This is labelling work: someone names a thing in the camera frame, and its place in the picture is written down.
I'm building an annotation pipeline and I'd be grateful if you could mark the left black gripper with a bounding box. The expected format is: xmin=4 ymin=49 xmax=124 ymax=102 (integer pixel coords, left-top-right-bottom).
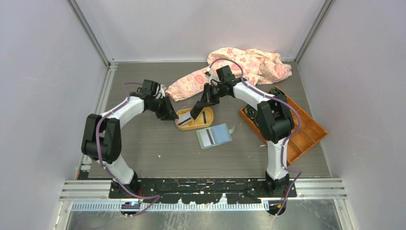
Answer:
xmin=148 ymin=95 xmax=179 ymax=121

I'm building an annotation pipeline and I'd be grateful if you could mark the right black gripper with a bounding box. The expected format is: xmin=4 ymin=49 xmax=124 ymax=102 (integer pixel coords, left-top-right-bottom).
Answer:
xmin=198 ymin=82 xmax=226 ymax=109

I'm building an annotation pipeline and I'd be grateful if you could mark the yellow oval tray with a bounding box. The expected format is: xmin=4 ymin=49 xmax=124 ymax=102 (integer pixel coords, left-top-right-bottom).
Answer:
xmin=175 ymin=107 xmax=214 ymax=131

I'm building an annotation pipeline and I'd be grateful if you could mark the green card holder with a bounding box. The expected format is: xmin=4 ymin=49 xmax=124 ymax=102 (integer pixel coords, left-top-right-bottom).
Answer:
xmin=196 ymin=123 xmax=235 ymax=150

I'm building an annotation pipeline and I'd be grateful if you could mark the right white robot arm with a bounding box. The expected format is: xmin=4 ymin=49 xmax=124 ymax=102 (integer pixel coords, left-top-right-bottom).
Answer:
xmin=190 ymin=66 xmax=294 ymax=197

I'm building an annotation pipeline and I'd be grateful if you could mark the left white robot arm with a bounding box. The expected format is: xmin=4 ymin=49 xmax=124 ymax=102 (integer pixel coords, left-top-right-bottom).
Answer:
xmin=81 ymin=80 xmax=179 ymax=198

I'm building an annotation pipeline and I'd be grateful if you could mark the rolled dark tie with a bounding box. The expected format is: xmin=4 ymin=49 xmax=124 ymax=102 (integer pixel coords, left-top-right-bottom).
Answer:
xmin=269 ymin=87 xmax=286 ymax=100
xmin=244 ymin=105 xmax=257 ymax=121

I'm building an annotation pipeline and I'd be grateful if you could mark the pink patterned garment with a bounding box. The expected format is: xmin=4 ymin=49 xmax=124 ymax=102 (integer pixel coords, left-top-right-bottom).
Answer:
xmin=166 ymin=47 xmax=292 ymax=101

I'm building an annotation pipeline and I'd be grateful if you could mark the rolled dark tie back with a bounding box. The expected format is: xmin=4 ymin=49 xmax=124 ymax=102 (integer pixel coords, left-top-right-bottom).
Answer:
xmin=269 ymin=87 xmax=286 ymax=100

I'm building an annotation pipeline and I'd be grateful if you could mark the orange compartment organizer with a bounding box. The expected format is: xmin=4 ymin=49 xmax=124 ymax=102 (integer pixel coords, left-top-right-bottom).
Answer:
xmin=239 ymin=95 xmax=327 ymax=165

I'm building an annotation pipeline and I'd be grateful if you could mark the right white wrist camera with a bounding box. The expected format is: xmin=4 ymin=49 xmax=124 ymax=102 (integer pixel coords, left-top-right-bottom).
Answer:
xmin=204 ymin=67 xmax=219 ymax=84

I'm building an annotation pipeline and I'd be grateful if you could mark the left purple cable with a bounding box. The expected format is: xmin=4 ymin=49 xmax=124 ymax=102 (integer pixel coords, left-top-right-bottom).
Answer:
xmin=95 ymin=82 xmax=161 ymax=217

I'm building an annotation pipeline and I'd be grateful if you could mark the purple cable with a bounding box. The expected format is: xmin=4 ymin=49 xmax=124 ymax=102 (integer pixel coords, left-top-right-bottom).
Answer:
xmin=207 ymin=58 xmax=303 ymax=217
xmin=95 ymin=82 xmax=161 ymax=217

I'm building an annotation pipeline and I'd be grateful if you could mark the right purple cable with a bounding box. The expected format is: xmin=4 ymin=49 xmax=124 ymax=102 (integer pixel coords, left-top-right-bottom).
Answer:
xmin=207 ymin=58 xmax=303 ymax=217

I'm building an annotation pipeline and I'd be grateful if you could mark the aluminium frame rail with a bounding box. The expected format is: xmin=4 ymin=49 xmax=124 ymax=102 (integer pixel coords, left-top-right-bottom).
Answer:
xmin=66 ymin=0 xmax=119 ymax=77

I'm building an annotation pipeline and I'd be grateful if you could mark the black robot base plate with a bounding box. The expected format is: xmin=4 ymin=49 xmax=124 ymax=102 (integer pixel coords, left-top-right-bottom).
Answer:
xmin=128 ymin=178 xmax=297 ymax=205

